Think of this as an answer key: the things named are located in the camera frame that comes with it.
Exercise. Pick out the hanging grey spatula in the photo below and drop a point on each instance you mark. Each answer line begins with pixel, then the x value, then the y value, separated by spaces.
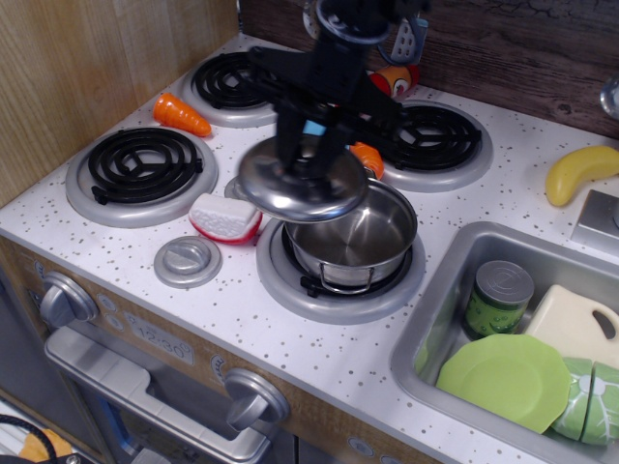
pixel 410 41

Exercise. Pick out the red orange toy fruit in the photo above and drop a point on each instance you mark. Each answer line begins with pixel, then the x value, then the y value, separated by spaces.
pixel 395 81

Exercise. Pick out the silver oven door handle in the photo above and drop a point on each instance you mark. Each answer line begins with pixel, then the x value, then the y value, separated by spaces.
pixel 125 384

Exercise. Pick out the silver oven knob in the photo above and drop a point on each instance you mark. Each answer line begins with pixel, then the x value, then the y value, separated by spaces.
pixel 253 399
pixel 65 301

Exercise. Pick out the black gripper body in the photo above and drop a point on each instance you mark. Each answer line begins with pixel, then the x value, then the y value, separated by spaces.
pixel 328 85

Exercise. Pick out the light blue plastic bowl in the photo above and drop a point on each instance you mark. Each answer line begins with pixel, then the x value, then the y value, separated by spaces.
pixel 313 129

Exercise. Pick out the hanging perforated ladle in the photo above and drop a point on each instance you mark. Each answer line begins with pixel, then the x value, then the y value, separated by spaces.
pixel 310 18

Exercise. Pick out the silver toy sink basin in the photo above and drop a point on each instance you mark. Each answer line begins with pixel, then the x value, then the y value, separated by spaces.
pixel 433 333

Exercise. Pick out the cream toy cutting board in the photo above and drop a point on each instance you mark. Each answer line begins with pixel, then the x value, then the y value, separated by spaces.
pixel 577 327

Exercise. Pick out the steel pot lid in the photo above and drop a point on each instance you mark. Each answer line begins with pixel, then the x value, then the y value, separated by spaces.
pixel 298 193

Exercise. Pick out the chrome faucet knob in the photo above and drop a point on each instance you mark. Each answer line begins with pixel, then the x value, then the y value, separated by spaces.
pixel 609 97

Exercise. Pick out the red white toy food slice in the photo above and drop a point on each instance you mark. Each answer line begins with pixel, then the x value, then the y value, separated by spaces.
pixel 224 220

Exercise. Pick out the silver faucet base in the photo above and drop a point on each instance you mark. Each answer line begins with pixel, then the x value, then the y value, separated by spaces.
pixel 597 225

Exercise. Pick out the right silver oven knob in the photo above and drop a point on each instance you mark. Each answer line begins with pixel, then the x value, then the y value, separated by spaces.
pixel 253 399

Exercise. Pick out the green plastic plate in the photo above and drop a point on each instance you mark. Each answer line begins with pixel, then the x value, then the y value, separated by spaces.
pixel 514 376

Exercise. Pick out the left silver oven knob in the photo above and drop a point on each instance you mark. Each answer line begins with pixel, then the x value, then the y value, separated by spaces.
pixel 65 301

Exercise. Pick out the back left black burner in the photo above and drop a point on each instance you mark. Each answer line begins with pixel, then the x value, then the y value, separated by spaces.
pixel 219 82

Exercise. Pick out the green toy can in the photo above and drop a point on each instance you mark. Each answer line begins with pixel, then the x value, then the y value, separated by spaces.
pixel 500 294

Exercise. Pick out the steel pot with handles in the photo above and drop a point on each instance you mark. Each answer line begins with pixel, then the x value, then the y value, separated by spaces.
pixel 350 253

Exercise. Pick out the orange toy carrot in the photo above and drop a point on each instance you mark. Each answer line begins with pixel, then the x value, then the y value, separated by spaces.
pixel 170 111

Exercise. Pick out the silver stovetop knob disc front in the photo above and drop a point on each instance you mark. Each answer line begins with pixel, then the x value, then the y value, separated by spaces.
pixel 187 262

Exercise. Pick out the green toy cabbage half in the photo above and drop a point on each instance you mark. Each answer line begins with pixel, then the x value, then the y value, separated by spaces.
pixel 571 422

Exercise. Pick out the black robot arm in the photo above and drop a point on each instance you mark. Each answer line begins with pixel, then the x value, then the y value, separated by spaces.
pixel 368 23

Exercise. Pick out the yellow toy banana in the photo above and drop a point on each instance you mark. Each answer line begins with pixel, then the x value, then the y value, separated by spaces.
pixel 587 164

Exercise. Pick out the orange toy food piece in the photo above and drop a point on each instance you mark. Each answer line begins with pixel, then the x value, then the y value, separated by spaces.
pixel 370 159

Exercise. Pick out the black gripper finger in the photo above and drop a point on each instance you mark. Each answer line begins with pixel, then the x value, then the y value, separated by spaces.
pixel 327 159
pixel 290 129

